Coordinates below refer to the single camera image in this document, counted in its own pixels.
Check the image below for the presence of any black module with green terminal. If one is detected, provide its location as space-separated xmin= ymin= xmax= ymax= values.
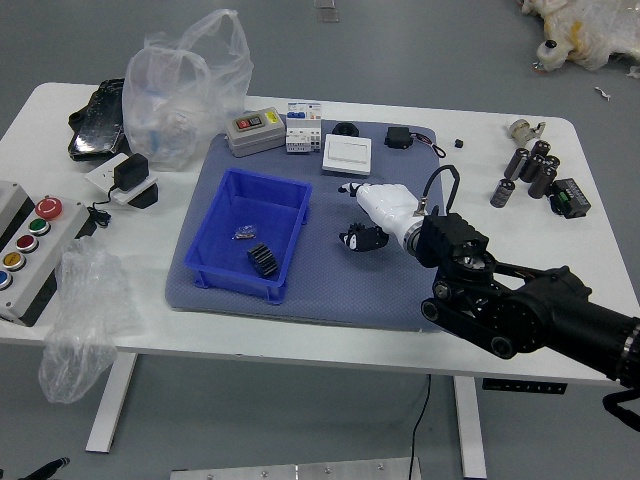
xmin=548 ymin=177 xmax=592 ymax=219

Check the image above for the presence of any blue-grey padded mat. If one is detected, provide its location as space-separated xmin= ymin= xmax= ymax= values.
xmin=164 ymin=117 xmax=451 ymax=334

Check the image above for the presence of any black cable under table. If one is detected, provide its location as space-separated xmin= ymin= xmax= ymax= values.
xmin=409 ymin=374 xmax=432 ymax=480

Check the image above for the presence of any black power adapter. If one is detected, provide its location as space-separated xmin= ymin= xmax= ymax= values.
xmin=108 ymin=153 xmax=150 ymax=194

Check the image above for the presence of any white table leg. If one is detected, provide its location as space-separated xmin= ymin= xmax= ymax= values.
xmin=85 ymin=352 xmax=139 ymax=454
xmin=452 ymin=374 xmax=488 ymax=479

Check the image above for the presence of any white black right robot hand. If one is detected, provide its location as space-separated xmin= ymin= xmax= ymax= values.
xmin=337 ymin=182 xmax=419 ymax=253

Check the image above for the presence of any grey push-button control box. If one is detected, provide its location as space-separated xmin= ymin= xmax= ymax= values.
xmin=0 ymin=179 xmax=91 ymax=329

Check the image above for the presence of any grey two-button switch box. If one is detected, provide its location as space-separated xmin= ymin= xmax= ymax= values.
xmin=223 ymin=107 xmax=287 ymax=159

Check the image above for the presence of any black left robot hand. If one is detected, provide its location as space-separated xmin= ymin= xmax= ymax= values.
xmin=0 ymin=455 xmax=72 ymax=480

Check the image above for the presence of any white power socket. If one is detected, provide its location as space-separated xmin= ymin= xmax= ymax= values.
xmin=84 ymin=152 xmax=159 ymax=206

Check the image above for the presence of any big black gear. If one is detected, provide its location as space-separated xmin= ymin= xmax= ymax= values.
xmin=246 ymin=242 xmax=280 ymax=278

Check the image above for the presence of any black block under socket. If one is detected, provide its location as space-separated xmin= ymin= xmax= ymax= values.
xmin=129 ymin=183 xmax=161 ymax=210

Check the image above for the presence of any large clear plastic bag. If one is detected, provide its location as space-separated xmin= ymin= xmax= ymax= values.
xmin=122 ymin=8 xmax=254 ymax=172

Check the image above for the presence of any blue plastic box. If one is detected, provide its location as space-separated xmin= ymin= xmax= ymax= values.
xmin=184 ymin=168 xmax=314 ymax=306

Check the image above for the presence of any black adapter cord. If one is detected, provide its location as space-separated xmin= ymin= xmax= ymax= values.
xmin=87 ymin=187 xmax=119 ymax=229

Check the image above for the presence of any crumpled clear plastic bag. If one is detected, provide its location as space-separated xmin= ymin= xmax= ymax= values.
xmin=38 ymin=237 xmax=144 ymax=405

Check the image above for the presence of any small black module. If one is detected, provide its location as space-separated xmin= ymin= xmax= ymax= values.
xmin=383 ymin=126 xmax=414 ymax=150

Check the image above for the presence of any black shiny packet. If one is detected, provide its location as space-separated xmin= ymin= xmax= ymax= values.
xmin=67 ymin=77 xmax=129 ymax=161

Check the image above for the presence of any plastic-wrapped white toy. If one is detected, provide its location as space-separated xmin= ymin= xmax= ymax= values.
xmin=517 ymin=0 xmax=640 ymax=72

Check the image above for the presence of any black table control panel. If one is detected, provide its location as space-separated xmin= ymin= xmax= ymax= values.
xmin=482 ymin=379 xmax=569 ymax=396

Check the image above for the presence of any white metal connector plug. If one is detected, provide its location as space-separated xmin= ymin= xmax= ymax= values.
xmin=507 ymin=118 xmax=546 ymax=146

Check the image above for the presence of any white wall switch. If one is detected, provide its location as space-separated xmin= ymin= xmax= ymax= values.
xmin=320 ymin=133 xmax=374 ymax=177

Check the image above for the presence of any white circuit breaker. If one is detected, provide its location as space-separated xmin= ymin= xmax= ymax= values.
xmin=284 ymin=102 xmax=324 ymax=156

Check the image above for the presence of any clear tape piece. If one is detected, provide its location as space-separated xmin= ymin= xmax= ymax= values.
xmin=313 ymin=0 xmax=342 ymax=24

